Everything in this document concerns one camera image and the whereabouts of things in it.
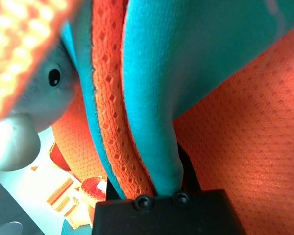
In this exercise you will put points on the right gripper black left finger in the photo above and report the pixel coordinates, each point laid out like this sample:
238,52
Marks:
111,192

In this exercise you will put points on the orange and green backpack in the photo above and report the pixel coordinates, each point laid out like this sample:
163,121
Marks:
210,98

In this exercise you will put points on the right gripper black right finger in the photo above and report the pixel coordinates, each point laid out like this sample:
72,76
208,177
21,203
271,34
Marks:
189,178

